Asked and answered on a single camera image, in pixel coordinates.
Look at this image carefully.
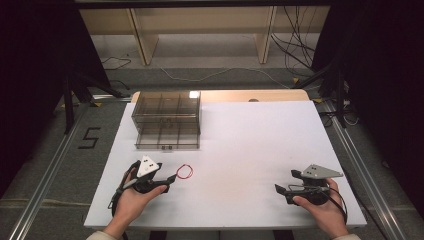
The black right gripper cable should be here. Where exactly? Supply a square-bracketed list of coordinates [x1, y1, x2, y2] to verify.
[324, 185, 349, 225]

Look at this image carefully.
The person's right hand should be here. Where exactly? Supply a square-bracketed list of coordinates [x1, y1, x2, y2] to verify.
[292, 177, 350, 240]

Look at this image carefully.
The person's left hand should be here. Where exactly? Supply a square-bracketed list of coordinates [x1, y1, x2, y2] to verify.
[104, 167, 169, 235]

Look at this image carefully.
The aluminium floor rail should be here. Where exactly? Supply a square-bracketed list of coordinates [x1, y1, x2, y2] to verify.
[7, 102, 88, 240]
[323, 99, 408, 240]

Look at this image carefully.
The smoky clear drawer box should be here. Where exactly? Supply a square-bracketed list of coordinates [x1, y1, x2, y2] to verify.
[131, 90, 202, 136]

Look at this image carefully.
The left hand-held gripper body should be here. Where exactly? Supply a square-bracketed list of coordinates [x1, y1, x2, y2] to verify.
[131, 155, 171, 195]

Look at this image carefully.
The black metal stand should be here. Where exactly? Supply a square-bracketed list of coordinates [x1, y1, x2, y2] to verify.
[293, 54, 349, 129]
[61, 64, 125, 135]

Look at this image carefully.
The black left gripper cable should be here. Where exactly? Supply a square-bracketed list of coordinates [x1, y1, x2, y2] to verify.
[107, 165, 134, 218]

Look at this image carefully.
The light wooden shelf unit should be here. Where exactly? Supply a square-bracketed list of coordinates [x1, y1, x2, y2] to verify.
[79, 5, 332, 67]

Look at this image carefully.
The bundle of black cables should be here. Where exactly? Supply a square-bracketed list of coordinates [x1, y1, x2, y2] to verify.
[270, 5, 322, 72]

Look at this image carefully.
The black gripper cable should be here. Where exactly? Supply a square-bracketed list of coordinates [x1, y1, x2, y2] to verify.
[107, 165, 134, 218]
[324, 185, 349, 225]

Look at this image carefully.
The long white floor cable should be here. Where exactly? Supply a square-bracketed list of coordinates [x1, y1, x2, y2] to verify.
[159, 67, 292, 90]

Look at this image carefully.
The thin black floor cable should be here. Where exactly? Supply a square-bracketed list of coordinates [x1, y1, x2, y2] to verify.
[100, 55, 133, 72]

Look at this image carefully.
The white coiled cable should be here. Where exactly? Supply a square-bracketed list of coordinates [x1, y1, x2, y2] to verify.
[342, 99, 360, 127]

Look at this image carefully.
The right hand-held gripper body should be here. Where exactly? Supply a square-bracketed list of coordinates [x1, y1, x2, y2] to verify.
[285, 163, 345, 206]

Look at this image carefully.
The dark curtain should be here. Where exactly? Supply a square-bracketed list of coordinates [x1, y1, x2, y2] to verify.
[312, 0, 424, 219]
[0, 0, 112, 198]

